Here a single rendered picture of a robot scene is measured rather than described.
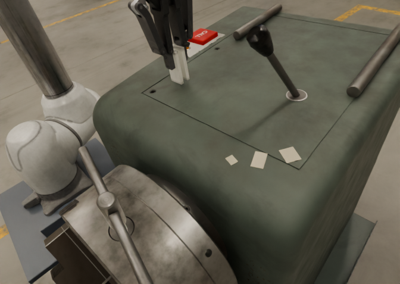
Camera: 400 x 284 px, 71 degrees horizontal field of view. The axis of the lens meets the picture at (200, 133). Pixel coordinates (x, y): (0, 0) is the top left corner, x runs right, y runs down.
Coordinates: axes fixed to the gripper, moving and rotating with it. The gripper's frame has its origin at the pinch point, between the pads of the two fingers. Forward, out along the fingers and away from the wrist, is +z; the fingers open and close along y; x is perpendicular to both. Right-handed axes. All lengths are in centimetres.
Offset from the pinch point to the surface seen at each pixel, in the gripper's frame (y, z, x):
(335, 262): -21, 76, 37
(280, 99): -5.9, 4.5, 19.1
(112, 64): -114, 130, -266
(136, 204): 23.7, 6.4, 13.8
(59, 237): 33.6, 9.9, 6.1
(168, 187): 17.1, 11.0, 12.2
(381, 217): -88, 130, 45
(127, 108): 11.4, 4.6, -3.6
